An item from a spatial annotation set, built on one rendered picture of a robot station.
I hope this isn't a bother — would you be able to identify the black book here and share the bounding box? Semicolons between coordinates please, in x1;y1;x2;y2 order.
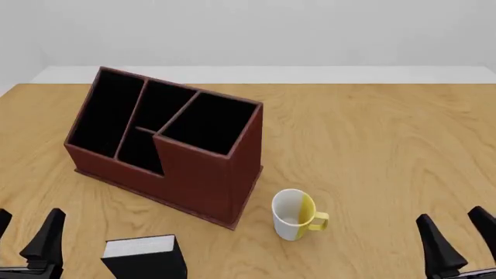
100;234;188;279

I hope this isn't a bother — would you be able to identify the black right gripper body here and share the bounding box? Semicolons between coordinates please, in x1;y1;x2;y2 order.
425;267;496;279

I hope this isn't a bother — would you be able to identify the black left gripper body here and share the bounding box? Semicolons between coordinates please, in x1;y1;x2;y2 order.
0;259;64;279

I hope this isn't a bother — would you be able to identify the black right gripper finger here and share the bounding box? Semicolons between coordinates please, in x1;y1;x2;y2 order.
467;205;496;257
415;213;469;277

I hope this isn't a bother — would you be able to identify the red-brown desk caddy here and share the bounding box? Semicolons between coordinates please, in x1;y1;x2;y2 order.
63;65;265;232

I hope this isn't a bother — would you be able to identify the white and yellow mug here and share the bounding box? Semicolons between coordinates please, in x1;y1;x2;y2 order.
270;188;330;242

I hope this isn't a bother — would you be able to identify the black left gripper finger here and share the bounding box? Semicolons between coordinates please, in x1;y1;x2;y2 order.
0;208;13;239
19;207;67;270

